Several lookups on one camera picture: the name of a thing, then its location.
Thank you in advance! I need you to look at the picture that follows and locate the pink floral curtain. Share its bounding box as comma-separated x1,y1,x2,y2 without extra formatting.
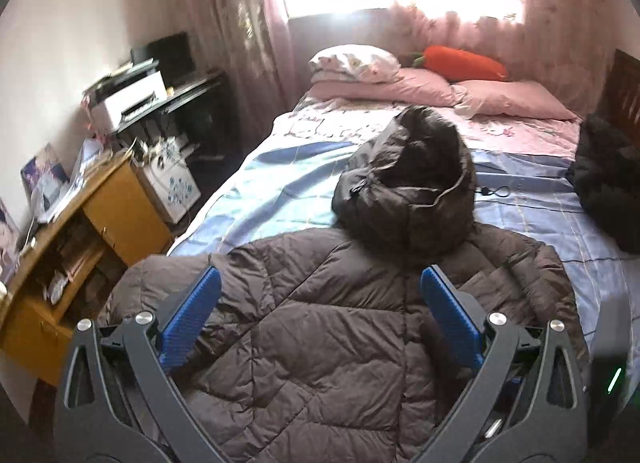
171,0,639,123

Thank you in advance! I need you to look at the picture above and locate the black clothing pile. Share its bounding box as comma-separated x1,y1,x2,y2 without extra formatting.
566,114,640,255

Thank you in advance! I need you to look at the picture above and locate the brown hooded puffer jacket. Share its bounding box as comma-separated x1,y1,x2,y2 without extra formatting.
99,106,588,462

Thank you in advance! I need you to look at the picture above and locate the orange carrot plush pillow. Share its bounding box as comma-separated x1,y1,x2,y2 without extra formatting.
408,46,508,82

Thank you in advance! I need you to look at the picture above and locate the wooden headboard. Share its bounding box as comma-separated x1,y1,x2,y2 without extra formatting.
597,49,640,144

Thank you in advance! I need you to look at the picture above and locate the framed photo on desk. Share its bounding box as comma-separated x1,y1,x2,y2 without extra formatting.
21,143,70,212

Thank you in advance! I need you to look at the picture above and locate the blue striped bed sheet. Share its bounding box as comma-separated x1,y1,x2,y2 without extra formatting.
167,92,640,323

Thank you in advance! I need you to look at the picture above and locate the white printer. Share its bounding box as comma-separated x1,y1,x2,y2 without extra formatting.
82,59,168,134

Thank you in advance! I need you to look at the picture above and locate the portrait photo frame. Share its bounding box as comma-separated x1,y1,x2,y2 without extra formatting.
0,201,21,283

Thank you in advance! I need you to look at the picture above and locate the black computer desk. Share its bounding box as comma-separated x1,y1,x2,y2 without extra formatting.
113,71,243,176

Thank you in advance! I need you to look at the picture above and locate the pink folded quilt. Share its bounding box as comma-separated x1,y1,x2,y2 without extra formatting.
308,68,461,108

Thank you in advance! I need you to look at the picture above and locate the white floral storage box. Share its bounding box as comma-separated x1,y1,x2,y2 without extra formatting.
134,137,201,224

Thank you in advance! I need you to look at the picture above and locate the floral white pillow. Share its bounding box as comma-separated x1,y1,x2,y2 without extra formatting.
309,45,401,84

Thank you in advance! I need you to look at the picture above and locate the wooden desk cabinet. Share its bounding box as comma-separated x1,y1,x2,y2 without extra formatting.
1,153,172,386

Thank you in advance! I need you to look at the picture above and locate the pink pillow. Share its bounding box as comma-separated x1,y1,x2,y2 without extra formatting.
452,80,577,120

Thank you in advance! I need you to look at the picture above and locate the black monitor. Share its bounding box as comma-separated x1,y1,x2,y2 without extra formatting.
130,32,196,87

